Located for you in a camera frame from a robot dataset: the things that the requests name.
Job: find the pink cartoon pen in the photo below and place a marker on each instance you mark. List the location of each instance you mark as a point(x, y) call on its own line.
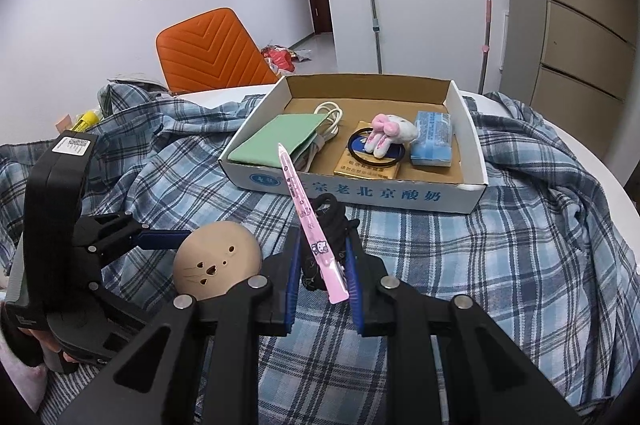
point(312, 235)

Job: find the white pink bunny plush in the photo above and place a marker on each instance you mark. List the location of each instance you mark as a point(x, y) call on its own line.
point(395, 130)

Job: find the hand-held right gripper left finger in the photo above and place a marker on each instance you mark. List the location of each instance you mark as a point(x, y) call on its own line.
point(292, 286)

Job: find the person's left hand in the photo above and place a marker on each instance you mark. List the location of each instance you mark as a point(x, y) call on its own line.
point(37, 341)

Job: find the beige round seal plush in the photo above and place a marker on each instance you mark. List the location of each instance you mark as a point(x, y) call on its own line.
point(215, 255)

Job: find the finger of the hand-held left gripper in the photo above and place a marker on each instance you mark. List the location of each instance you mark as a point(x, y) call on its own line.
point(160, 240)
point(125, 310)

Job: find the orange quilted chair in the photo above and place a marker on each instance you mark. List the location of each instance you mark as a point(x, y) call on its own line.
point(210, 50)

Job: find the shallow cardboard box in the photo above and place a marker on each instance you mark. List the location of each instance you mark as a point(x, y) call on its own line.
point(400, 200)

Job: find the yellow tube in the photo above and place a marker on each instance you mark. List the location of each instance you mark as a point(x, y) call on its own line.
point(86, 121)

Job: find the person's left forearm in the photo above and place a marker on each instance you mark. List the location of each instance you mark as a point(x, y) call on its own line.
point(22, 380)

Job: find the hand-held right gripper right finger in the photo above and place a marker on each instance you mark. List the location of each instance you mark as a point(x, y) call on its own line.
point(355, 291)

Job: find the red plastic bag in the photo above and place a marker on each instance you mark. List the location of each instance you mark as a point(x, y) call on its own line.
point(280, 57)

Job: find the blue plaid shirt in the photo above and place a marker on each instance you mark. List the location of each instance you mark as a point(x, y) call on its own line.
point(500, 280)

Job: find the green notebook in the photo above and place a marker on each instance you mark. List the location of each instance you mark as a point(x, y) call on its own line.
point(275, 140)

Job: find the blue tissue packet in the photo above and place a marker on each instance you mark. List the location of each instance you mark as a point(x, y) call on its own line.
point(431, 137)

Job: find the yellow brown packet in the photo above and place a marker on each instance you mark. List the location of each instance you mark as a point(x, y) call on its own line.
point(367, 169)

